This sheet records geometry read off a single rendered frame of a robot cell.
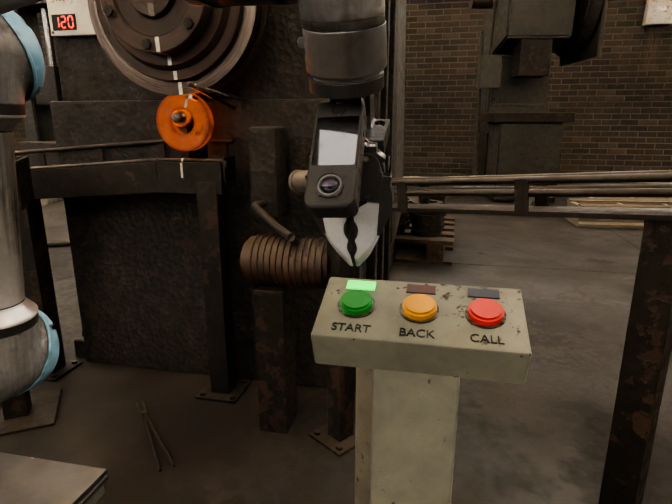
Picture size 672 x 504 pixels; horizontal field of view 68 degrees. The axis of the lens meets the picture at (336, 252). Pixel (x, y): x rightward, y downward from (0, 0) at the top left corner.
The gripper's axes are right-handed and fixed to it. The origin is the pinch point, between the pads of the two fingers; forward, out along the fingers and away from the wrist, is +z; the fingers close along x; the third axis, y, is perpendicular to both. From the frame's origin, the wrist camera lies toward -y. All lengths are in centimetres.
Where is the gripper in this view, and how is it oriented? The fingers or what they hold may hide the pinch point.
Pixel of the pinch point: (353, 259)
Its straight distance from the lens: 56.1
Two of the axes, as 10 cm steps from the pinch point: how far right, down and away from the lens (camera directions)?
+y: 1.9, -5.7, 8.0
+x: -9.8, -0.5, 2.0
